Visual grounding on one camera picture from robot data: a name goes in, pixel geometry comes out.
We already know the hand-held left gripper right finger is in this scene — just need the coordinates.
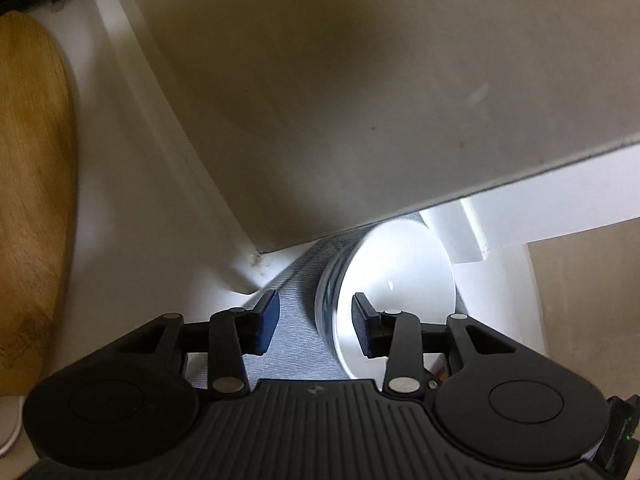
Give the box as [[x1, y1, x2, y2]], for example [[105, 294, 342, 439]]
[[351, 292, 521, 401]]

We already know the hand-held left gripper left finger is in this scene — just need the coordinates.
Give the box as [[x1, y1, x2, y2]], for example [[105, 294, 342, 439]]
[[117, 289, 281, 401]]

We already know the white bowl with blue pattern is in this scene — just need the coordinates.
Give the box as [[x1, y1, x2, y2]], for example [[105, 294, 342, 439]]
[[314, 219, 458, 381]]

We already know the grey table mat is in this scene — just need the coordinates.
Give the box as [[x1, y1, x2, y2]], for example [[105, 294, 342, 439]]
[[187, 212, 426, 391]]

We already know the round wooden cutting board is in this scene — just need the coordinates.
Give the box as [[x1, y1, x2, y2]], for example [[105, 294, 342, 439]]
[[0, 10, 79, 397]]

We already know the white round object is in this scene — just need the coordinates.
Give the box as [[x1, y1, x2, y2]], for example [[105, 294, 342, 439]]
[[0, 395, 25, 453]]

